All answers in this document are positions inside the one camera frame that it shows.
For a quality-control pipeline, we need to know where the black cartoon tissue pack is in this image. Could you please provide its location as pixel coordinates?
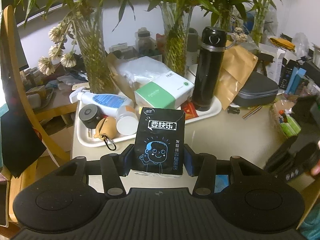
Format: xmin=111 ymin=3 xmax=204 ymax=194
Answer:
xmin=132 ymin=107 xmax=185 ymax=177

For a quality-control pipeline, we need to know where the black thermos bottle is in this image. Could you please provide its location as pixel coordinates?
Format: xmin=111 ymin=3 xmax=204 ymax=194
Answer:
xmin=192 ymin=27 xmax=236 ymax=112

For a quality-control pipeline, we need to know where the wooden chair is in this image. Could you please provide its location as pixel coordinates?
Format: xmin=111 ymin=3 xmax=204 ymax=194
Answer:
xmin=1 ymin=5 xmax=70 ymax=224

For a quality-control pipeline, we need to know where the glass vase bamboo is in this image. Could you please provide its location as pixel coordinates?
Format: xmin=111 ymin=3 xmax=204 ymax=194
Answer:
xmin=15 ymin=0 xmax=141 ymax=94
xmin=199 ymin=0 xmax=253 ymax=33
xmin=148 ymin=0 xmax=216 ymax=76

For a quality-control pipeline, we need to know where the light blue small packet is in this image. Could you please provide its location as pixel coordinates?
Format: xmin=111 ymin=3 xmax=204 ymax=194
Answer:
xmin=214 ymin=175 xmax=229 ymax=193

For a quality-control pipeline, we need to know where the left glass vase bamboo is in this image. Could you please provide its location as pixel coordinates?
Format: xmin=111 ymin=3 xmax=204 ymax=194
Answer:
xmin=15 ymin=0 xmax=141 ymax=94

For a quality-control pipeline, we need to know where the right glass vase bamboo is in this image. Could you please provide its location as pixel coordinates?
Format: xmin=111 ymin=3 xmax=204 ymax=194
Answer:
xmin=199 ymin=0 xmax=253 ymax=33

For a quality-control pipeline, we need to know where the white plastic bag package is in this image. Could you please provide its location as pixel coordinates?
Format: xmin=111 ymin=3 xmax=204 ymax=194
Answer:
xmin=115 ymin=56 xmax=170 ymax=90

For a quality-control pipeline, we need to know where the white round jar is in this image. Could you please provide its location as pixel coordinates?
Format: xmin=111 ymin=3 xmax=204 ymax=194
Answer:
xmin=116 ymin=105 xmax=139 ymax=136

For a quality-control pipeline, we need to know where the person's right hand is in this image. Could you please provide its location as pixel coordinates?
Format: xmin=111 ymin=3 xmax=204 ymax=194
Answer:
xmin=310 ymin=139 xmax=320 ymax=177

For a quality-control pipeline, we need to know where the middle glass vase bamboo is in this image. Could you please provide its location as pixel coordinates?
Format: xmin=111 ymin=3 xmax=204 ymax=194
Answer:
xmin=148 ymin=0 xmax=216 ymax=76

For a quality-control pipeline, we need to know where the white blue spray bottle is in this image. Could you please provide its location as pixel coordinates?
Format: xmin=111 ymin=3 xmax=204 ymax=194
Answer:
xmin=69 ymin=87 xmax=134 ymax=109

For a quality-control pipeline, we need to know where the woven basket with items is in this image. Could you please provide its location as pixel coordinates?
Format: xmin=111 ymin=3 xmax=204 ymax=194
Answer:
xmin=270 ymin=100 xmax=301 ymax=138

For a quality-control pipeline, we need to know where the tan pouch with carabiner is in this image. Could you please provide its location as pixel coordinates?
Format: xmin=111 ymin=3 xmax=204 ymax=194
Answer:
xmin=94 ymin=116 xmax=117 ymax=151

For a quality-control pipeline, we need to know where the small black round speaker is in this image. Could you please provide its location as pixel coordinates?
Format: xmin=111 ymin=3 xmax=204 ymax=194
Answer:
xmin=79 ymin=104 xmax=103 ymax=129

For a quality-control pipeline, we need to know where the grey zip hard case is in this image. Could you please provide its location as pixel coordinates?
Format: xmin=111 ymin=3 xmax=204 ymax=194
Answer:
xmin=233 ymin=72 xmax=279 ymax=107

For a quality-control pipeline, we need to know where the green white tissue box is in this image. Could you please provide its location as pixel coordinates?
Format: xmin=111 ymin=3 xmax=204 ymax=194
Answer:
xmin=135 ymin=71 xmax=194 ymax=109

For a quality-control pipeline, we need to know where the brown paper bag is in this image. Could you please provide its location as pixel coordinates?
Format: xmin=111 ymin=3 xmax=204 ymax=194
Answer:
xmin=214 ymin=45 xmax=258 ymax=110

